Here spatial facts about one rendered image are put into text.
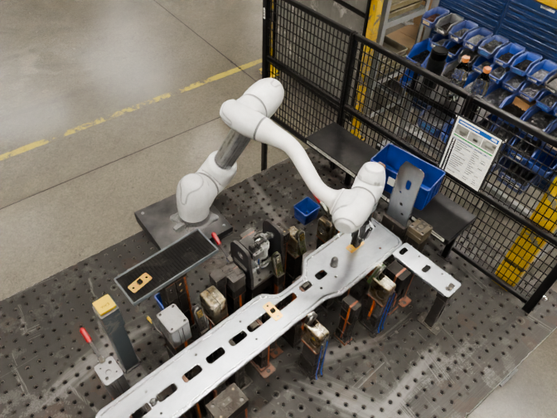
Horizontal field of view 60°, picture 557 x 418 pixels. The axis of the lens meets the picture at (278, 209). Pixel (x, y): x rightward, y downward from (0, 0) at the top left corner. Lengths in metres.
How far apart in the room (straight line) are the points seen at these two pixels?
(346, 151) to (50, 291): 1.57
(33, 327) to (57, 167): 1.98
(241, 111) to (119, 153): 2.37
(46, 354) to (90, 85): 3.16
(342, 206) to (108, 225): 2.26
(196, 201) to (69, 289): 0.71
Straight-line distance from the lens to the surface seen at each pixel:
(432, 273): 2.13
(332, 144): 2.53
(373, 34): 3.69
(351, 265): 2.06
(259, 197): 2.68
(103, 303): 1.82
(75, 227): 3.68
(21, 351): 2.38
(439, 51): 2.23
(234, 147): 2.24
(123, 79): 5.01
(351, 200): 1.68
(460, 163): 2.28
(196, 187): 2.30
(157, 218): 2.55
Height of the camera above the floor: 2.65
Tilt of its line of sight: 48 degrees down
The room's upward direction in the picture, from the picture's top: 3 degrees clockwise
